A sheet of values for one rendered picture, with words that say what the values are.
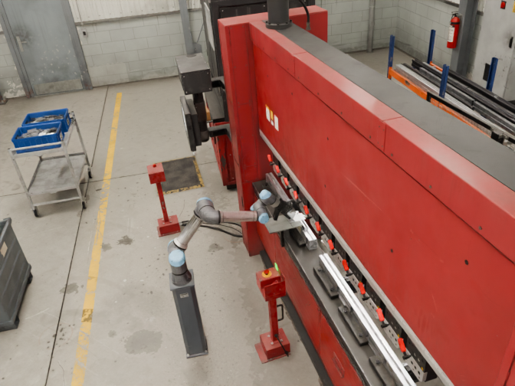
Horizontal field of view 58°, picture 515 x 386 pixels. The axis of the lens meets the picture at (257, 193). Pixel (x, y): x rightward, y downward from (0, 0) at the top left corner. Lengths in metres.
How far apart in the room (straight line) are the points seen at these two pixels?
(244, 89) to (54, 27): 6.60
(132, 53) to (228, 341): 7.15
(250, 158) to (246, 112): 0.45
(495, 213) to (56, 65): 9.40
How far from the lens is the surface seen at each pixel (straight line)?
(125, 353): 4.25
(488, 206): 1.60
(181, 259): 3.39
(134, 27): 9.96
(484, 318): 1.83
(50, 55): 10.25
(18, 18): 10.19
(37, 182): 6.35
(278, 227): 3.54
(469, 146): 1.88
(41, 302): 5.02
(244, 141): 4.12
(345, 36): 10.76
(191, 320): 3.75
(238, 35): 3.82
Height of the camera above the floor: 3.14
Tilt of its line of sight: 33 degrees down
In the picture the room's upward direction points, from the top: 5 degrees counter-clockwise
